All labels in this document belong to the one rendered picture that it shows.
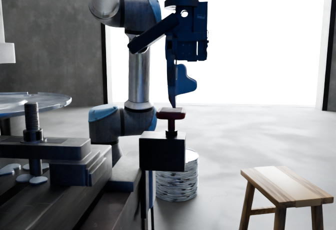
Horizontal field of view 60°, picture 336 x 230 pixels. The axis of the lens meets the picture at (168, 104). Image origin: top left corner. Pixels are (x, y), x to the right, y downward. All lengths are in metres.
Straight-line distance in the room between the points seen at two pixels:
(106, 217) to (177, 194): 1.36
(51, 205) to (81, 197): 0.08
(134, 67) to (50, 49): 4.58
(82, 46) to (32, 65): 0.99
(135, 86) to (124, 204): 0.64
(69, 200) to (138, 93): 0.74
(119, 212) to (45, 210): 0.18
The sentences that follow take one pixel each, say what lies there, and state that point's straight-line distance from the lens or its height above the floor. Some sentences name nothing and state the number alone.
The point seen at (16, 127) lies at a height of 0.74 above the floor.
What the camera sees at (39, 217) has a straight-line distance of 0.35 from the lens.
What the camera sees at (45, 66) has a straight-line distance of 5.66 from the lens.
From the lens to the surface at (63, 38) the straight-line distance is 5.51.
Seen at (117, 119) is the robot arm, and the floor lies 0.64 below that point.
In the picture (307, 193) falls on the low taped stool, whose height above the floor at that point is 0.33.
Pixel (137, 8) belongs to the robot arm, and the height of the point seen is 1.03.
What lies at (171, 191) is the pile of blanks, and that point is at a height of 0.07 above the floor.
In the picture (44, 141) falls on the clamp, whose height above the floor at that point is 0.76.
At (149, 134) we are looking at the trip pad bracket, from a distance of 0.63.
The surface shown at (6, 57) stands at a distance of 0.50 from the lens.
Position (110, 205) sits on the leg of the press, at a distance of 0.53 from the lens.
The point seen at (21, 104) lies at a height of 0.78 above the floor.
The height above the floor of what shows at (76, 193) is 0.69.
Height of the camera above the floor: 0.87
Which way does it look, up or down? 9 degrees down
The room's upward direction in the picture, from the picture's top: straight up
